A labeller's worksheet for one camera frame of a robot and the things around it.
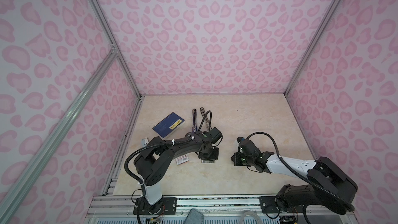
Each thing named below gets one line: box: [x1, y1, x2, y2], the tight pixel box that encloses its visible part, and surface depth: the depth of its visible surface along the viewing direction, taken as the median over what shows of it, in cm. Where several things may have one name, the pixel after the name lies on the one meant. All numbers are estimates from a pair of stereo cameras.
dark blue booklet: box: [151, 112, 186, 139], surface depth 103 cm
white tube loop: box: [238, 211, 262, 224], surface depth 72 cm
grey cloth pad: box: [184, 207, 205, 224], surface depth 69 cm
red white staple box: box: [175, 154, 190, 166], surface depth 89 cm
